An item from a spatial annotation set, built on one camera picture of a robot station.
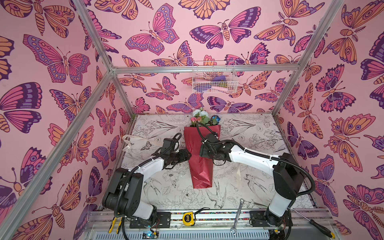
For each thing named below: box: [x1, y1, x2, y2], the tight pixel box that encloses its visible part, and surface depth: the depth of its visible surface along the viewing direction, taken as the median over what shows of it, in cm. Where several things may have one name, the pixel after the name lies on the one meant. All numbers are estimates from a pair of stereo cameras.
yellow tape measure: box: [182, 211, 196, 226], surface depth 74 cm
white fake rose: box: [192, 109, 209, 118], surface depth 115 cm
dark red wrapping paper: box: [184, 125, 222, 189], surface depth 88 cm
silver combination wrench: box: [230, 198, 245, 235], surface depth 75 cm
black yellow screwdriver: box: [290, 207, 336, 239], surface depth 70 cm
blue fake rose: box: [211, 115, 221, 126], surface depth 112 cm
